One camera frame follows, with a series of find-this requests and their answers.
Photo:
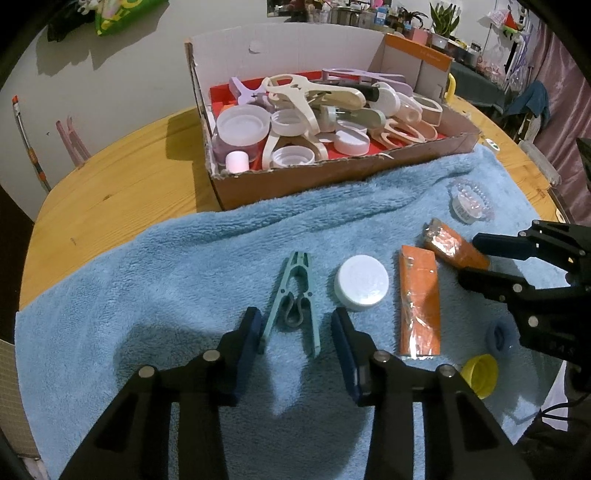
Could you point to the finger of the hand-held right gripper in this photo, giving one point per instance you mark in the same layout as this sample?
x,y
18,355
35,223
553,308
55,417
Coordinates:
x,y
501,244
489,280

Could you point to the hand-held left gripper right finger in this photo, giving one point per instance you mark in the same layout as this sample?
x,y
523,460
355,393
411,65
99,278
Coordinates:
x,y
346,350

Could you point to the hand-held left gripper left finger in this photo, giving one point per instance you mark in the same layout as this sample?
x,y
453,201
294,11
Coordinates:
x,y
244,350

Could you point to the orange packet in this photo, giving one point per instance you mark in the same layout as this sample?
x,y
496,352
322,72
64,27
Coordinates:
x,y
420,295
450,242

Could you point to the green plastic clothespin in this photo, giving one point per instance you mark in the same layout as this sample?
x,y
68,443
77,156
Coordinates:
x,y
292,270

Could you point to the cardboard box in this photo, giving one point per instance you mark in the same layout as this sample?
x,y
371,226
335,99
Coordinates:
x,y
295,182

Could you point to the lilac plastic clamp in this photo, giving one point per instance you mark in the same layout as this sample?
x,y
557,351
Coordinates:
x,y
247,92
369,76

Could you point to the pile of cream plastic clamps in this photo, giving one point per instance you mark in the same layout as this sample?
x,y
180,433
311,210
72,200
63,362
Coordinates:
x,y
314,92

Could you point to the clear ridged lid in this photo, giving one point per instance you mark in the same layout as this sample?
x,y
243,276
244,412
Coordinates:
x,y
471,201

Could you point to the white plastic lid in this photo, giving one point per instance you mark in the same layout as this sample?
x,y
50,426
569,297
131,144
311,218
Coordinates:
x,y
362,279

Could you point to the yellow bottle cap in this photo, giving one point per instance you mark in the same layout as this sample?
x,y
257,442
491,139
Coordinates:
x,y
485,369

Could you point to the green oval sticker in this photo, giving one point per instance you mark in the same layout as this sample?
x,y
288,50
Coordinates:
x,y
493,146

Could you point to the blue fleece towel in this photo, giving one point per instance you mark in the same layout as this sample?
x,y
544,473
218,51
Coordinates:
x,y
161,277

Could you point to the pink curtain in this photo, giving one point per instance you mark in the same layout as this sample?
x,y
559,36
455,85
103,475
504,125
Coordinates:
x,y
568,138

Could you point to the blue hanging cloth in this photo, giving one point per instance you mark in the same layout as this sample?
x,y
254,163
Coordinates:
x,y
535,99

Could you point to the dark green tablecloth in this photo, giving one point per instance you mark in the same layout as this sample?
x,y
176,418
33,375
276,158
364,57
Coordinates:
x,y
475,83

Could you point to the white flat bottle cap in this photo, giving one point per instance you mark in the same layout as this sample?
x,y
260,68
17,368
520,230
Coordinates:
x,y
352,141

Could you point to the white round disc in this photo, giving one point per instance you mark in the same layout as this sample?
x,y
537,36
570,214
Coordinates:
x,y
387,99

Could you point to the small pink cap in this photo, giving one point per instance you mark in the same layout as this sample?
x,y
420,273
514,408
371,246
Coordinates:
x,y
237,162

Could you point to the white ribbed bottle cap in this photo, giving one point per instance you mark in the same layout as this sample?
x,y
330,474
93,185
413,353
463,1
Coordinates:
x,y
293,158
290,123

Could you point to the clear plastic jar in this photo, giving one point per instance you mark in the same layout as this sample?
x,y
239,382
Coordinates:
x,y
242,127

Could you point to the potted green plant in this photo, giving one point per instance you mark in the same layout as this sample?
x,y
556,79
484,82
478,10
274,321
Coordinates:
x,y
444,21

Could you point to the beige woven chair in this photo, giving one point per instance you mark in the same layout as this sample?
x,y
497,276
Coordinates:
x,y
16,406

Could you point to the pink plastic object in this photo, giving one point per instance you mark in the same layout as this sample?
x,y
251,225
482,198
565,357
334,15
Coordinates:
x,y
71,143

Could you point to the metal pot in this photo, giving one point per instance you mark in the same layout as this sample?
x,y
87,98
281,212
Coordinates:
x,y
346,16

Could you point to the broom stick with orange bands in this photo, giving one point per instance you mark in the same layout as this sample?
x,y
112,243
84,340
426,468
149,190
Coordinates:
x,y
30,147

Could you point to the green printed bag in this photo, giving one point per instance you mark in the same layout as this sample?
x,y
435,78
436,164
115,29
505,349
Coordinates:
x,y
124,16

